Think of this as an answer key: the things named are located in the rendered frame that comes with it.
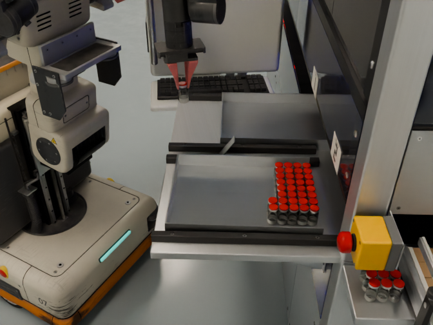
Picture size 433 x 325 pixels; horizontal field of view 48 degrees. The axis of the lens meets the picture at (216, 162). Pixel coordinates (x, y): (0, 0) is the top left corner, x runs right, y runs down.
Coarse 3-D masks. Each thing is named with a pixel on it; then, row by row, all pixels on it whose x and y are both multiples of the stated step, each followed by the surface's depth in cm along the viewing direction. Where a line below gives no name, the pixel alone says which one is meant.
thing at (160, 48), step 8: (168, 24) 98; (184, 24) 98; (168, 32) 99; (176, 32) 98; (184, 32) 99; (168, 40) 100; (176, 40) 99; (184, 40) 100; (192, 40) 102; (200, 40) 105; (160, 48) 101; (168, 48) 101; (176, 48) 100; (184, 48) 101; (192, 48) 100; (200, 48) 101; (160, 56) 100
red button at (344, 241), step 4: (340, 232) 88; (344, 232) 88; (348, 232) 88; (340, 236) 87; (344, 236) 87; (348, 236) 87; (340, 240) 87; (344, 240) 86; (348, 240) 86; (352, 240) 88; (340, 244) 87; (344, 244) 86; (348, 244) 86; (352, 244) 88; (340, 248) 87; (344, 248) 86; (348, 248) 86; (344, 252) 87; (348, 252) 87
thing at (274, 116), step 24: (240, 96) 152; (264, 96) 151; (288, 96) 151; (312, 96) 151; (240, 120) 144; (264, 120) 144; (288, 120) 144; (312, 120) 144; (288, 144) 131; (312, 144) 131
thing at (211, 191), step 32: (192, 160) 125; (224, 160) 125; (256, 160) 124; (288, 160) 124; (192, 192) 117; (224, 192) 117; (256, 192) 117; (192, 224) 103; (224, 224) 103; (256, 224) 108; (288, 224) 108
